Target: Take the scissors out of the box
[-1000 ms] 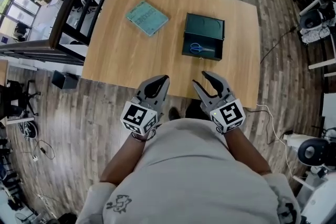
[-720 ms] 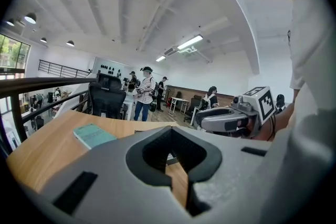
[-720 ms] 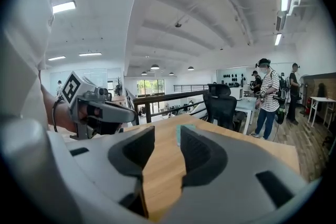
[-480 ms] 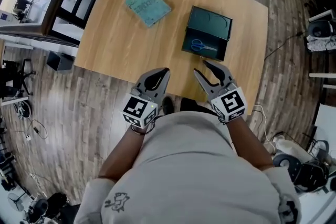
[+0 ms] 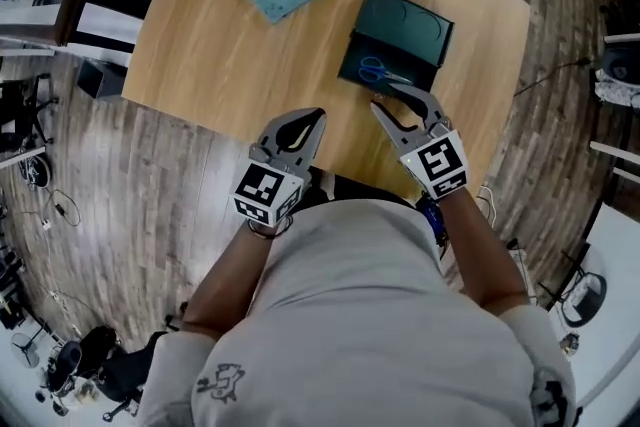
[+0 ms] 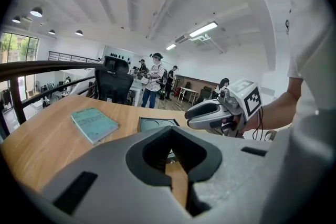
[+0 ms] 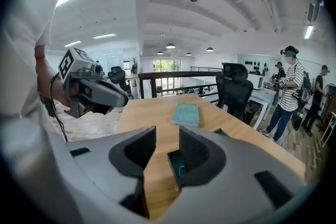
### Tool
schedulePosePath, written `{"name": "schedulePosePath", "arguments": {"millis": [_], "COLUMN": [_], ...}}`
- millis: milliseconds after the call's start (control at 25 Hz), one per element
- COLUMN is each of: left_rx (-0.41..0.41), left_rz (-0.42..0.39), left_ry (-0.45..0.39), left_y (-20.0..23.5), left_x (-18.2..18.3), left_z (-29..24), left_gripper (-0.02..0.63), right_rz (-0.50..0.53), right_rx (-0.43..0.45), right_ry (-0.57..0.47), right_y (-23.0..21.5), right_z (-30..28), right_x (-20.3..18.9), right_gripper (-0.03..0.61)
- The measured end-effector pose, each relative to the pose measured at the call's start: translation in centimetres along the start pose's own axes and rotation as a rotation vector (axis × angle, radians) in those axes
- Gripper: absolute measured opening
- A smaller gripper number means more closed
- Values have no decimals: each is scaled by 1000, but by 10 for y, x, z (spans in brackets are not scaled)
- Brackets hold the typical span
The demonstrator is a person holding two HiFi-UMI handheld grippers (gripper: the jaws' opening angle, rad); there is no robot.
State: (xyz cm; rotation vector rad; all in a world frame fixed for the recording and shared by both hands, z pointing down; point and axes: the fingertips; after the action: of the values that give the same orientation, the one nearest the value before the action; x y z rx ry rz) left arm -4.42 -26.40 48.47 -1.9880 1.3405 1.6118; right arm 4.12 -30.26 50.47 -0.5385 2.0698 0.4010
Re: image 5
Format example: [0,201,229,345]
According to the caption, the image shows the blue wrist strap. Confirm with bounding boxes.
[417,194,449,246]

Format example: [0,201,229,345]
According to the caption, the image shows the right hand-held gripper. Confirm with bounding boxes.
[369,82,472,202]

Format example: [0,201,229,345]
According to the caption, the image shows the black office chair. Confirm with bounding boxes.
[0,73,60,156]

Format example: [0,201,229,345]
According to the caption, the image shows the black waste bin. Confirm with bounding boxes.
[77,58,129,102]

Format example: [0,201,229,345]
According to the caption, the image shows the person's grey shirt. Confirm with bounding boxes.
[137,199,576,427]

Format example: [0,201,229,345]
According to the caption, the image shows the blue-handled scissors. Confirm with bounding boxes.
[357,56,414,86]

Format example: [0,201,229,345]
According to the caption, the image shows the dark green box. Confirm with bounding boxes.
[337,0,456,96]

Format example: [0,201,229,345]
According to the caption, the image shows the person's right forearm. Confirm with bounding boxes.
[439,187,531,316]

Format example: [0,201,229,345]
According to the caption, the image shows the white cable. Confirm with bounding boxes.
[477,184,497,229]

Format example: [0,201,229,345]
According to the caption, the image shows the black floor cable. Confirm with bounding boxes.
[514,57,591,97]

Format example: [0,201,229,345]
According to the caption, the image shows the black patterned round object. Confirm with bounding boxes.
[19,154,51,189]

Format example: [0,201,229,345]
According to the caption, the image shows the black wrist band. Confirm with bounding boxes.
[247,214,294,240]

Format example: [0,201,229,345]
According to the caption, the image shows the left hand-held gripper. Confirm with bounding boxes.
[228,106,330,230]

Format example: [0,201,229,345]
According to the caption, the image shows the person's left forearm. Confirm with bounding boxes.
[179,219,281,344]

